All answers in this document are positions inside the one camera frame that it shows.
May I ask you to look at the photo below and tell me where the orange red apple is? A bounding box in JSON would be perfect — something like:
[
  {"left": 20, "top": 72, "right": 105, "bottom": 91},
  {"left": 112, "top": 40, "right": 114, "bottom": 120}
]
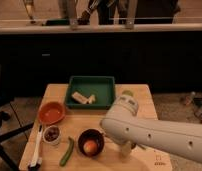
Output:
[{"left": 83, "top": 140, "right": 97, "bottom": 156}]

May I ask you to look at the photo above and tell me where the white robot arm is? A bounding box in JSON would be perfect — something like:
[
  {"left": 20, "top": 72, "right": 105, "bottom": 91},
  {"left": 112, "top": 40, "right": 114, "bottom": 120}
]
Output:
[{"left": 100, "top": 94, "right": 202, "bottom": 163}]

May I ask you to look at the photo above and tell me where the white cup with dark food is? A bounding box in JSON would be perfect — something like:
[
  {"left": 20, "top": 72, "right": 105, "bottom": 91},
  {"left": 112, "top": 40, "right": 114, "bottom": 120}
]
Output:
[{"left": 43, "top": 125, "right": 60, "bottom": 146}]

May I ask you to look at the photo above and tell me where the wooden table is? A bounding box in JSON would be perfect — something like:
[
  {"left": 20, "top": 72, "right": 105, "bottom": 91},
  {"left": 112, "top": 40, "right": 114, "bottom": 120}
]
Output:
[{"left": 18, "top": 83, "right": 173, "bottom": 171}]

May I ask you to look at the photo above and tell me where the metal measuring cup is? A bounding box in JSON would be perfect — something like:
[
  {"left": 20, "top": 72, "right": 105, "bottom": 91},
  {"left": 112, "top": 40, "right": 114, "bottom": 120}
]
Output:
[{"left": 131, "top": 143, "right": 137, "bottom": 149}]

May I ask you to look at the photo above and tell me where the green plastic cup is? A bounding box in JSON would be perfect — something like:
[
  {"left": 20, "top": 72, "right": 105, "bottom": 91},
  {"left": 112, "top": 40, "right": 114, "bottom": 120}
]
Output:
[{"left": 122, "top": 90, "right": 133, "bottom": 97}]

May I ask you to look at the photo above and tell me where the dark brown bowl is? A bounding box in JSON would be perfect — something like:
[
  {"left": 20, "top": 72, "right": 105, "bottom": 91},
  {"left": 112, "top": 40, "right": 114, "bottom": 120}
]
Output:
[{"left": 78, "top": 129, "right": 104, "bottom": 157}]

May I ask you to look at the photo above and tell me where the white dish brush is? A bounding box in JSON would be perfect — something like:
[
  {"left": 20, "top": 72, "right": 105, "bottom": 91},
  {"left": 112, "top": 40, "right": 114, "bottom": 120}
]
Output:
[{"left": 29, "top": 125, "right": 43, "bottom": 168}]

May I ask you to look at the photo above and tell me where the red orange bowl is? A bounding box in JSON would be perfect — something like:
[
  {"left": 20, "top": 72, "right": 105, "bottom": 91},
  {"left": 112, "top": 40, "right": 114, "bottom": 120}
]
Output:
[{"left": 38, "top": 101, "right": 66, "bottom": 125}]

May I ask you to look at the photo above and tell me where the green cucumber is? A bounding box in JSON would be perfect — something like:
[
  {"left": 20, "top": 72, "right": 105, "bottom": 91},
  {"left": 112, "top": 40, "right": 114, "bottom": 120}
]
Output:
[{"left": 59, "top": 137, "right": 74, "bottom": 167}]

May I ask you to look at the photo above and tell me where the beige block in tray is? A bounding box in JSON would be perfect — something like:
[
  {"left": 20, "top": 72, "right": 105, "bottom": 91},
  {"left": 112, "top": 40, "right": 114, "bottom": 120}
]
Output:
[{"left": 71, "top": 92, "right": 88, "bottom": 104}]

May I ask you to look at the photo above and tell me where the black chair frame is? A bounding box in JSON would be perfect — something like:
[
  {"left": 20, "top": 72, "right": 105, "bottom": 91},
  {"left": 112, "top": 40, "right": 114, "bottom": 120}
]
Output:
[{"left": 0, "top": 64, "right": 35, "bottom": 171}]

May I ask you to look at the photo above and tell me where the small beige piece in tray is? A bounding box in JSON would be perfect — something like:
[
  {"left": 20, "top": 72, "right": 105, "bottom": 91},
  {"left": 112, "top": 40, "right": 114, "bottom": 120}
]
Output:
[{"left": 87, "top": 94, "right": 96, "bottom": 104}]

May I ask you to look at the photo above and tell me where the green plastic tray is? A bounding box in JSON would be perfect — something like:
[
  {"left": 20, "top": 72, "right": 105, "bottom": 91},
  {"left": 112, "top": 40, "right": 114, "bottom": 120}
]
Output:
[{"left": 65, "top": 76, "right": 116, "bottom": 110}]

